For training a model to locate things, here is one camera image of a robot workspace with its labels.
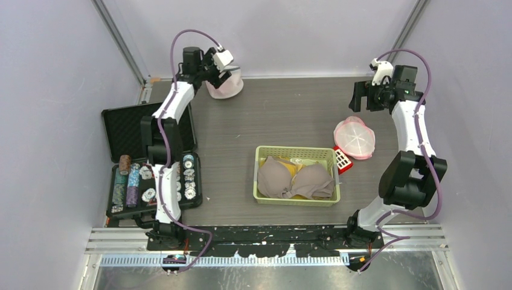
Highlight teal poker chip stack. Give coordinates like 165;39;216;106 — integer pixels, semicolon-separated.
112;169;127;205

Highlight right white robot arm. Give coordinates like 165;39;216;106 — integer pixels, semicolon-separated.
344;60;447;248

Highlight taupe bra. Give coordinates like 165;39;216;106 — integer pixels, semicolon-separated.
257;156;335;200

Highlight red toy block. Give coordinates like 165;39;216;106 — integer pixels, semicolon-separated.
333;146;353;175

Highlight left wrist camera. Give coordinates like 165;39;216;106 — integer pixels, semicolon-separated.
213;48;234;72

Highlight green plastic basket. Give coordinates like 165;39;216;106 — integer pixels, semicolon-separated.
253;146;341;207

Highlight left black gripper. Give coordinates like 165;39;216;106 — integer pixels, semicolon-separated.
197;49;231;89

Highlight white grey-zipper laundry bag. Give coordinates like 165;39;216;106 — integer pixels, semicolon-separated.
205;70;244;100

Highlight purple poker chip stack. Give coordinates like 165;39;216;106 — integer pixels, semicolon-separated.
126;163;141;208

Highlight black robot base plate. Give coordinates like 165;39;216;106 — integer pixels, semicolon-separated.
146;225;383;258

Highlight black poker chip case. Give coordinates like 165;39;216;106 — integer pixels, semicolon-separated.
101;103;203;228

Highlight white pink-zipper laundry bag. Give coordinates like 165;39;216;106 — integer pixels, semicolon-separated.
333;116;376;160

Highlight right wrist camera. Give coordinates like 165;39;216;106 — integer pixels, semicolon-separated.
370;59;394;86

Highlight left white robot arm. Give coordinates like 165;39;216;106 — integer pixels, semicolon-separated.
141;46;234;250

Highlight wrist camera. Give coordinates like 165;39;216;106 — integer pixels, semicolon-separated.
213;48;234;72
370;59;394;86

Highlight brown poker chip stack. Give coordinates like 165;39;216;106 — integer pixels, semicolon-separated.
118;155;132;176

